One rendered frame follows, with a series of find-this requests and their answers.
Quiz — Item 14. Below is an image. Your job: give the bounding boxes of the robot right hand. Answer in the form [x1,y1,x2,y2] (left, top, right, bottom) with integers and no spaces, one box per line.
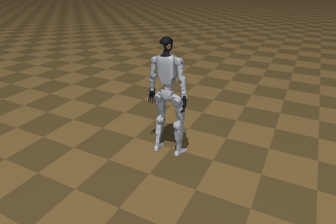
[180,95,187,113]

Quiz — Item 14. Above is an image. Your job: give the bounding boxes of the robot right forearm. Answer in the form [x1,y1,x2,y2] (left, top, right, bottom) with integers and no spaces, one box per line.
[180,76,187,99]

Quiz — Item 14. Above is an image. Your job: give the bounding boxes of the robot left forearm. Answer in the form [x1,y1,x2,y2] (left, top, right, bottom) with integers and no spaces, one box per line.
[149,77,155,91]

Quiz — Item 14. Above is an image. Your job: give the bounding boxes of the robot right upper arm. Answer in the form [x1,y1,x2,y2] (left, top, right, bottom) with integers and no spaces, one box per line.
[174,57,184,82]

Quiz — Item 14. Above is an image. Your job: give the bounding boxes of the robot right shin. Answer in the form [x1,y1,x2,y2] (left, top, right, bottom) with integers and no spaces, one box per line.
[174,123,184,151]

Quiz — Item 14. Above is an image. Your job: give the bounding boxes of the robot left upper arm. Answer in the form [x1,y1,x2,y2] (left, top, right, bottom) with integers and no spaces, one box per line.
[150,56,158,78]

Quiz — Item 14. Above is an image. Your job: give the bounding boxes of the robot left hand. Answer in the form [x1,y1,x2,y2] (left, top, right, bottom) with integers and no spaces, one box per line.
[148,88,155,103]

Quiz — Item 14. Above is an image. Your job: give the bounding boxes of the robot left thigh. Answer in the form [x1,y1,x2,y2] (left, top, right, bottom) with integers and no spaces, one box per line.
[154,91,166,124]

